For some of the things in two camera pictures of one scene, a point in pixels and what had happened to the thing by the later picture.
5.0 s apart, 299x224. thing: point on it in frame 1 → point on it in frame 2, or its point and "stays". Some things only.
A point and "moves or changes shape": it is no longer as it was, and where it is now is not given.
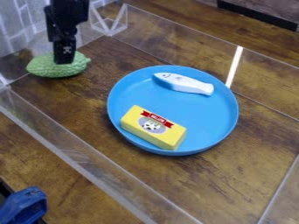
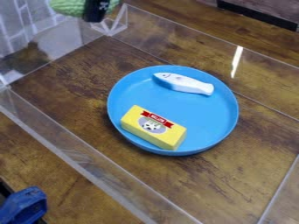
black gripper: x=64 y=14 → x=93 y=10
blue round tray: x=208 y=115 stays
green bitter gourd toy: x=43 y=66 moves or changes shape
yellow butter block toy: x=153 y=128 stays
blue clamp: x=24 y=206 stays
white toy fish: x=183 y=83 stays
